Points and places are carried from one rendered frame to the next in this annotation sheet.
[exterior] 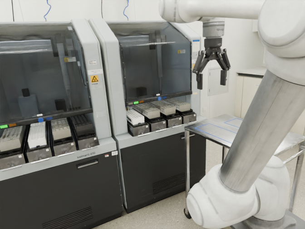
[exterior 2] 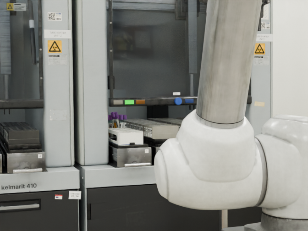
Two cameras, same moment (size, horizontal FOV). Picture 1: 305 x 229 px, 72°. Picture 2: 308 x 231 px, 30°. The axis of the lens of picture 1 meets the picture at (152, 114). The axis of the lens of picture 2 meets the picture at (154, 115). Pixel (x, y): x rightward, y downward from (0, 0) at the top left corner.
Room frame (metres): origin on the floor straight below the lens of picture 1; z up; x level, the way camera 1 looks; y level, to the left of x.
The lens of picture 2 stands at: (-0.63, -0.26, 1.04)
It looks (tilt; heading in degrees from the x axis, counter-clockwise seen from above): 3 degrees down; 7
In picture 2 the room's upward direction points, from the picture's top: 1 degrees counter-clockwise
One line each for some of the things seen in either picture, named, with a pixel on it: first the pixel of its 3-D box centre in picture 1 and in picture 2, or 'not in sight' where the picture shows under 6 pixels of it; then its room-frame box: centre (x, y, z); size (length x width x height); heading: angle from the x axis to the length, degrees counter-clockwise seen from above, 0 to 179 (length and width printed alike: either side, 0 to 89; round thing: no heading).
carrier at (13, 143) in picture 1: (10, 144); not in sight; (1.22, 0.91, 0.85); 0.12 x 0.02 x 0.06; 116
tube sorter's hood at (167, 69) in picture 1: (146, 58); (162, 31); (1.90, 0.02, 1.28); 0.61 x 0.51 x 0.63; 115
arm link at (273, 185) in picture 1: (263, 183); (292, 163); (0.67, -0.40, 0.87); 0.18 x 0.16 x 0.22; 109
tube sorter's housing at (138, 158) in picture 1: (141, 105); (150, 134); (2.08, 0.11, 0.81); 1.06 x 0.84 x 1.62; 25
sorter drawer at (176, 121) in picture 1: (157, 112); not in sight; (1.93, -0.05, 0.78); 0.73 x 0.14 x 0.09; 25
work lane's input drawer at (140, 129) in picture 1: (127, 118); (113, 146); (1.80, 0.23, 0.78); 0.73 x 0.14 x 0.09; 25
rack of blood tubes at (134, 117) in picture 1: (131, 116); (121, 136); (1.68, 0.17, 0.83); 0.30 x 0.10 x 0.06; 25
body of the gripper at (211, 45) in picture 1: (212, 48); not in sight; (0.95, -0.28, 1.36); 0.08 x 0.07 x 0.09; 115
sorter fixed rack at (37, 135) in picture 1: (38, 136); not in sight; (1.37, 0.81, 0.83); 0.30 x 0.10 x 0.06; 25
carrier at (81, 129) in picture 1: (84, 128); (23, 138); (1.41, 0.49, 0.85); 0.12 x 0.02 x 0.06; 116
